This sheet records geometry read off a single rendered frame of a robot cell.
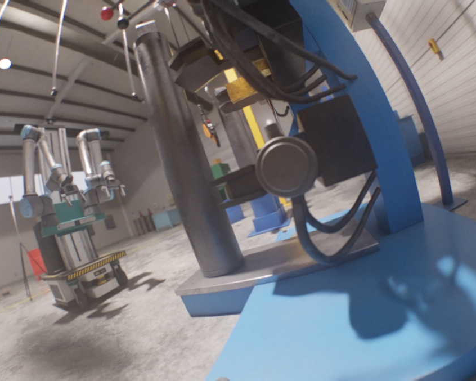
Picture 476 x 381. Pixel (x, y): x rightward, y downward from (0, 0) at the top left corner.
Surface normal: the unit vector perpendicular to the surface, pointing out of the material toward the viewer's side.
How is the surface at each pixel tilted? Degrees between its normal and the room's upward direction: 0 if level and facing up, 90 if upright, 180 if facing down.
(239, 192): 90
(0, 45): 173
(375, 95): 90
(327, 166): 90
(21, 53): 173
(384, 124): 90
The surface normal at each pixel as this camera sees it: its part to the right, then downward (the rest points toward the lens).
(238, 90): -0.30, 0.11
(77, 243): 0.87, -0.32
